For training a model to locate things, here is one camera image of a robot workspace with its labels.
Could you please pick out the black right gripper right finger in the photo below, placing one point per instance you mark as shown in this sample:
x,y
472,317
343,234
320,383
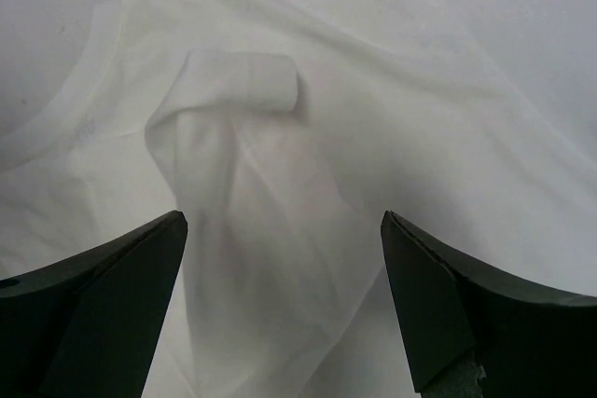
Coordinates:
x,y
472,330

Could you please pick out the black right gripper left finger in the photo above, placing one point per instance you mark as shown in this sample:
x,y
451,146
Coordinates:
x,y
88,326

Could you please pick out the white t shirt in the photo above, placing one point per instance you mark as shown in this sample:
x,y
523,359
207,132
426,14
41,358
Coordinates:
x,y
284,130

